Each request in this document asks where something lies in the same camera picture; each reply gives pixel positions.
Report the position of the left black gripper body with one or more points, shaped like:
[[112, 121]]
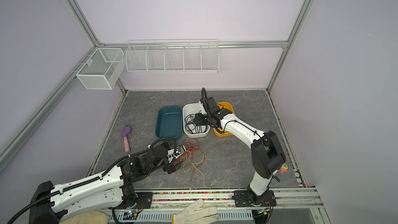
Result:
[[167, 166]]

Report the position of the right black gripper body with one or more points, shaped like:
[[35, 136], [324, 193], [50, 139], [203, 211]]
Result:
[[210, 118]]

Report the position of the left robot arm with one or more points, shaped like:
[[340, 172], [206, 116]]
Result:
[[111, 188]]

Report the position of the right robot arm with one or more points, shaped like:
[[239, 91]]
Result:
[[267, 154]]

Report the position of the white plastic bin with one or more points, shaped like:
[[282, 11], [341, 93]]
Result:
[[192, 123]]

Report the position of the teal plastic bin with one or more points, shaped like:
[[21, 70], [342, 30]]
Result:
[[169, 123]]

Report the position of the purple pink hairbrush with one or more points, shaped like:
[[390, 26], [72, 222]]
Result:
[[124, 133]]

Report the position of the white work glove centre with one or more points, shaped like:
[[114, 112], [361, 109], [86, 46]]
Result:
[[196, 214]]

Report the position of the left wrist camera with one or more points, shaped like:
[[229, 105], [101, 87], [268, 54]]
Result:
[[175, 153]]

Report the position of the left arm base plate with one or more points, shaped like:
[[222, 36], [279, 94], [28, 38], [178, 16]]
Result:
[[140, 200]]

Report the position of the long white wire basket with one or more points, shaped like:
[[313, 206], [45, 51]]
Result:
[[173, 56]]

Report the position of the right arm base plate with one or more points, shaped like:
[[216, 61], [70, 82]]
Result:
[[247, 198]]

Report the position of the white wire mesh box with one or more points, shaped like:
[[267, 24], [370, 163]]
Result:
[[102, 69]]

